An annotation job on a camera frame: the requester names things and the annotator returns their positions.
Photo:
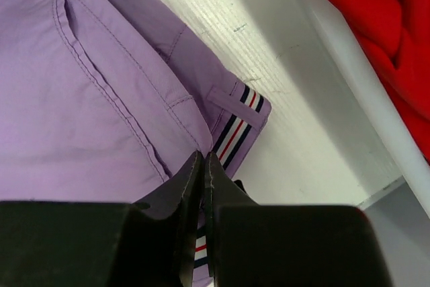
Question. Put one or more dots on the purple trousers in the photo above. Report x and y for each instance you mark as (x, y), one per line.
(104, 100)

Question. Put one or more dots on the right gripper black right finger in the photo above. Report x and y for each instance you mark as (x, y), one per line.
(250, 244)

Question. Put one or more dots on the white plastic basket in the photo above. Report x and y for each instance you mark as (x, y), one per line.
(363, 81)

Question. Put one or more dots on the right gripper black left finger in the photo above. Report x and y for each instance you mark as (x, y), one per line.
(147, 243)

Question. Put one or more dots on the red trousers in basket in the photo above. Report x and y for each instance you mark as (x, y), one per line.
(394, 34)

